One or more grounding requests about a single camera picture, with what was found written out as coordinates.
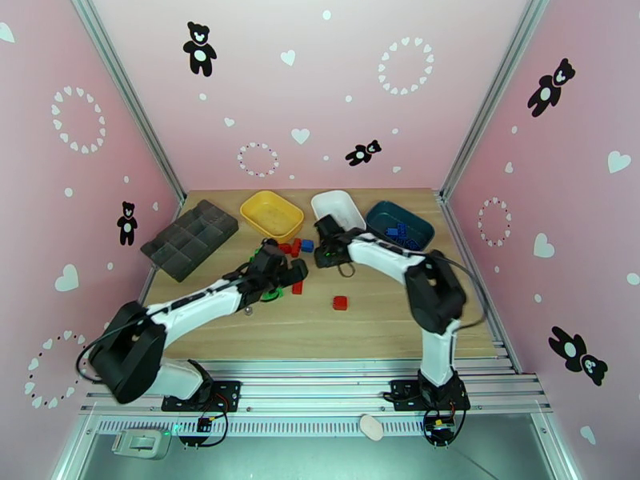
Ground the white plastic container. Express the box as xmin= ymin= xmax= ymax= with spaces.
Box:
xmin=310 ymin=190 xmax=367 ymax=245

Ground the yellow plastic container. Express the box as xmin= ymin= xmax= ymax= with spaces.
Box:
xmin=239 ymin=190 xmax=306 ymax=243

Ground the dark teal plastic container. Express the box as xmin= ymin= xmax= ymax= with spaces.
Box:
xmin=365 ymin=200 xmax=436 ymax=254

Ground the dark grey organizer tray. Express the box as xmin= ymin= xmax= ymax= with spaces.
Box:
xmin=139 ymin=198 xmax=239 ymax=284

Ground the perforated metal strip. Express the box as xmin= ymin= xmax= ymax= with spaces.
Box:
xmin=94 ymin=418 xmax=431 ymax=438

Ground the beige oval tag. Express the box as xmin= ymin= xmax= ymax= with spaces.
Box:
xmin=359 ymin=414 xmax=385 ymax=442

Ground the circuit board with yellow plug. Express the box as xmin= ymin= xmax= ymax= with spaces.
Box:
xmin=427 ymin=418 xmax=456 ymax=445

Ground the clear plastic device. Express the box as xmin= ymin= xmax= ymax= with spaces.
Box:
xmin=110 ymin=429 xmax=172 ymax=461

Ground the aluminium rail base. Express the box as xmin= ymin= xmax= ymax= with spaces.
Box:
xmin=79 ymin=359 xmax=554 ymax=416

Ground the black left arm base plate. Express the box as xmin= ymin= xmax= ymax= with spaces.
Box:
xmin=161 ymin=379 xmax=242 ymax=413

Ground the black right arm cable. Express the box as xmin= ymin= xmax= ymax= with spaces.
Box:
xmin=430 ymin=250 xmax=489 ymax=334

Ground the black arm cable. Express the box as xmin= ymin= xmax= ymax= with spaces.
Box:
xmin=430 ymin=250 xmax=489 ymax=334
xmin=75 ymin=313 xmax=151 ymax=385

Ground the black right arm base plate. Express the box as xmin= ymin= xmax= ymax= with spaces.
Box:
xmin=390 ymin=379 xmax=471 ymax=413

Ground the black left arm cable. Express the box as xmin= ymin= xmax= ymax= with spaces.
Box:
xmin=75 ymin=313 xmax=151 ymax=385

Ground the aluminium frame post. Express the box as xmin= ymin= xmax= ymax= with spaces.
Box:
xmin=438 ymin=0 xmax=555 ymax=202
xmin=67 ymin=0 xmax=187 ymax=207

